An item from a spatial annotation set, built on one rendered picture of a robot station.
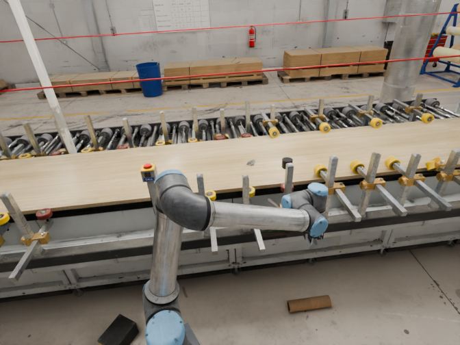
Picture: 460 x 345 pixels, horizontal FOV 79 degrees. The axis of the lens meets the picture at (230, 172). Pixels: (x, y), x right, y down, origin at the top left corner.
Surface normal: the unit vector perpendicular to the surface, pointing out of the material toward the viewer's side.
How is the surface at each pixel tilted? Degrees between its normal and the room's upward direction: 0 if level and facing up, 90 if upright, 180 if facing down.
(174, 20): 90
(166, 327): 5
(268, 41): 90
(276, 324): 0
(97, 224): 90
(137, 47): 90
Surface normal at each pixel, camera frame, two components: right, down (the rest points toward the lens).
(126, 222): 0.11, 0.52
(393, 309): -0.05, -0.85
